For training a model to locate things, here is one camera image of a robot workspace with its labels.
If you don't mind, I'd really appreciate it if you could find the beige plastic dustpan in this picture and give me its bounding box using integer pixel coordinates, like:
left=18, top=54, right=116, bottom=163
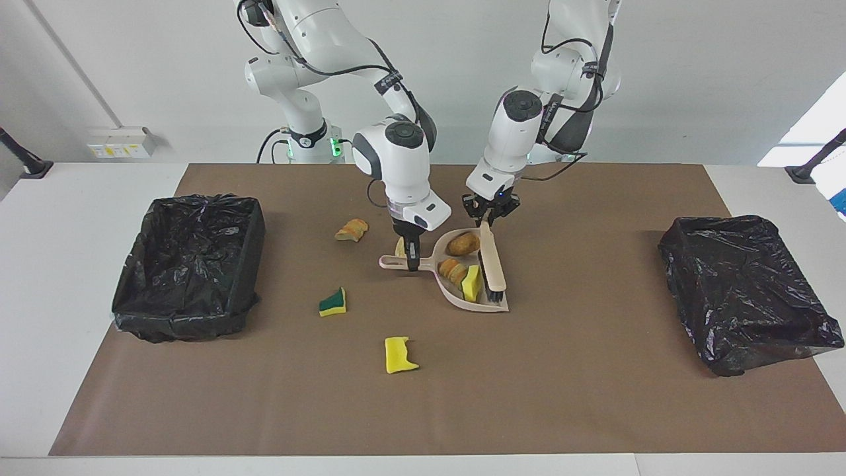
left=378, top=227, right=510, bottom=313

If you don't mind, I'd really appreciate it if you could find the yellow sponge with green back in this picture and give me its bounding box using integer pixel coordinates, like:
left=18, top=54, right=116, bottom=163
left=461, top=264, right=484, bottom=303

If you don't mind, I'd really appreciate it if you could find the white wall socket box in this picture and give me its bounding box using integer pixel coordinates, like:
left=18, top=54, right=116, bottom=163
left=87, top=126, right=159, bottom=160

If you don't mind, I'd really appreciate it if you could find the brown potato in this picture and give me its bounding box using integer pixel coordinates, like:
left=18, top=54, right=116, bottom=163
left=446, top=231, right=481, bottom=257

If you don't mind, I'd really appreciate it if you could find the beige brush with black bristles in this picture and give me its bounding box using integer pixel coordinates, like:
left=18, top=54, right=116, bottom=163
left=477, top=219, right=508, bottom=305

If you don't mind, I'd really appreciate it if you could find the green and yellow sponge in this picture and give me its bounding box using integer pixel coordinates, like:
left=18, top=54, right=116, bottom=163
left=319, top=286, right=347, bottom=317

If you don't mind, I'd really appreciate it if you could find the white wall conduit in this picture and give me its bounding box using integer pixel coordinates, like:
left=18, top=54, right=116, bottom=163
left=25, top=0, right=124, bottom=130

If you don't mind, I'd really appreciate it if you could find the black stand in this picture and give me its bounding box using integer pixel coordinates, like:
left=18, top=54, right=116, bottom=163
left=0, top=126, right=54, bottom=180
left=785, top=128, right=846, bottom=185

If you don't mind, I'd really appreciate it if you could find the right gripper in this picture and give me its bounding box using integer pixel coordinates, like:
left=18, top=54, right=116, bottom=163
left=393, top=219, right=424, bottom=249

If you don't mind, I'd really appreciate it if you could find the black cable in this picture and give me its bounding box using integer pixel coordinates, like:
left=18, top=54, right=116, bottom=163
left=256, top=127, right=292, bottom=165
left=526, top=151, right=590, bottom=182
left=538, top=0, right=619, bottom=157
left=236, top=0, right=438, bottom=154

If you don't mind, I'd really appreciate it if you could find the sliced brown bread roll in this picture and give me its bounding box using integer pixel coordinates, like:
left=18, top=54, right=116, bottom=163
left=334, top=219, right=369, bottom=243
left=438, top=258, right=469, bottom=286

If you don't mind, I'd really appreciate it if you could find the bin lined with black bag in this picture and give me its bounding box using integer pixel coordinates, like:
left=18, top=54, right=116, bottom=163
left=657, top=214, right=846, bottom=378
left=111, top=193, right=266, bottom=344

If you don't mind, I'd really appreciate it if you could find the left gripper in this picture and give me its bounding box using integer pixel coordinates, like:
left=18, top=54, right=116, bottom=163
left=461, top=189, right=521, bottom=229

